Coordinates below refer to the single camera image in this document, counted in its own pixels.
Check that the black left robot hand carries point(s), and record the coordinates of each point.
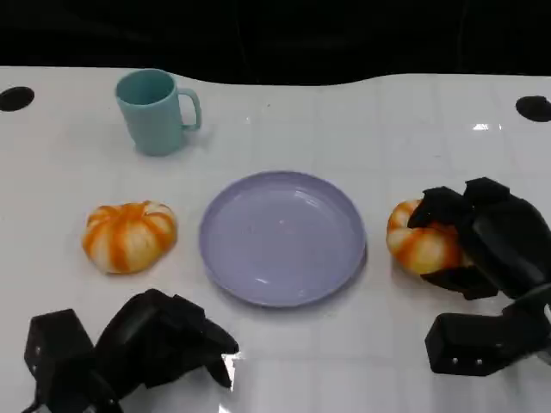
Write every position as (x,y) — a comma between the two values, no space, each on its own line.
(144,337)

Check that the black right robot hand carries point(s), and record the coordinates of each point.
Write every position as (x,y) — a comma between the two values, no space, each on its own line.
(503,241)

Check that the orange white toy bread roll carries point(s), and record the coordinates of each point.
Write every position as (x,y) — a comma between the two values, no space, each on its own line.
(415,249)
(129,236)

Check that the lilac plate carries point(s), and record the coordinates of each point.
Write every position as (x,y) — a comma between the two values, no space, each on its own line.
(282,238)

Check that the pale green mug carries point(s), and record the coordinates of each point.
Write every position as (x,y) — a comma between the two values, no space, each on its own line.
(152,118)

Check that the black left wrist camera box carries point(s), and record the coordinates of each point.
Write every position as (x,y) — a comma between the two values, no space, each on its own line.
(56,344)

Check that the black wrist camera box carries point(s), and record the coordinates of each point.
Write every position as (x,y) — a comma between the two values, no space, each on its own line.
(56,344)
(469,344)

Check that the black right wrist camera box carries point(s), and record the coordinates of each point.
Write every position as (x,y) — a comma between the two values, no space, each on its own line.
(469,344)

